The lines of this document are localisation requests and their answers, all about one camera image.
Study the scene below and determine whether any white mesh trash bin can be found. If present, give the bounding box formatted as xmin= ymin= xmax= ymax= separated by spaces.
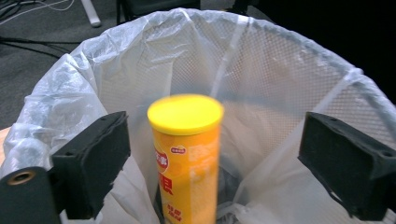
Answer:
xmin=0 ymin=7 xmax=396 ymax=224

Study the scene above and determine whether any yellow chip can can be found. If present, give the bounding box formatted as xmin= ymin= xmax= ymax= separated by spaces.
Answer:
xmin=147 ymin=93 xmax=225 ymax=224

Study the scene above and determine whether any black floor cable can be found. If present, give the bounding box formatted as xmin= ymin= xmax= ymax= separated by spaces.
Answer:
xmin=0 ymin=35 xmax=82 ymax=61

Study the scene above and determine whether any black mesh waste bin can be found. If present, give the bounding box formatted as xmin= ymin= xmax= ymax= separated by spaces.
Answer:
xmin=99 ymin=13 xmax=396 ymax=224

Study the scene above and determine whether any white floor cable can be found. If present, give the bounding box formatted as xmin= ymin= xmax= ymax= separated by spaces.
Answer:
xmin=0 ymin=0 xmax=77 ymax=22

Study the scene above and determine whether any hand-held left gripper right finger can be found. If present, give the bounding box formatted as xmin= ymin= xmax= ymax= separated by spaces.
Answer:
xmin=297 ymin=111 xmax=396 ymax=222

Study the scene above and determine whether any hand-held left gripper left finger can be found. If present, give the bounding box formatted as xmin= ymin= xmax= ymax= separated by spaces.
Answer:
xmin=50 ymin=110 xmax=132 ymax=220

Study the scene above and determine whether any white desk frame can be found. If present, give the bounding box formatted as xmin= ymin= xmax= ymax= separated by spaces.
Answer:
xmin=79 ymin=0 xmax=103 ymax=28

